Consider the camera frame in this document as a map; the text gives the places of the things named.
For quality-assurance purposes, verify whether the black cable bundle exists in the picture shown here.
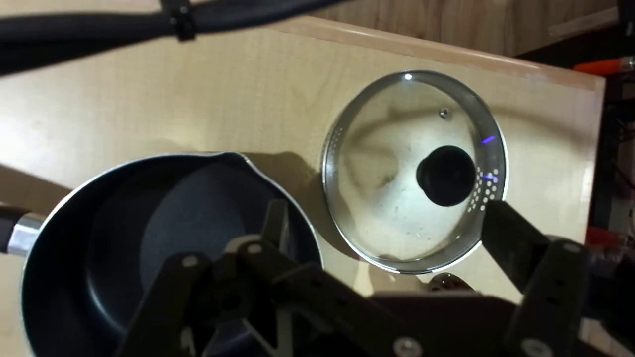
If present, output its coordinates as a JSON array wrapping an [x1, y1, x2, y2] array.
[[0, 0, 353, 75]]

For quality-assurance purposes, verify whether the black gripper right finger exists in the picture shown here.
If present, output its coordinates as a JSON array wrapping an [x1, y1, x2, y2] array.
[[480, 198, 591, 357]]

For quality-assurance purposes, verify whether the black saucepan with handle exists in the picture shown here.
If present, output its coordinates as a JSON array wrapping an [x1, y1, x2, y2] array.
[[0, 148, 325, 357]]

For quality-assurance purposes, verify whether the glass pot lid black knob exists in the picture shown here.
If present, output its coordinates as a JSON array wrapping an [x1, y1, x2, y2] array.
[[319, 67, 511, 275]]

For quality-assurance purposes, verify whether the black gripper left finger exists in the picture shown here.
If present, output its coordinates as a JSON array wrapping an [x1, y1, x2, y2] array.
[[114, 196, 424, 357]]

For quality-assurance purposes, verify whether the orange black bar clamp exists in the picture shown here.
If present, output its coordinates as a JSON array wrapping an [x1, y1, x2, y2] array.
[[573, 55, 635, 79]]

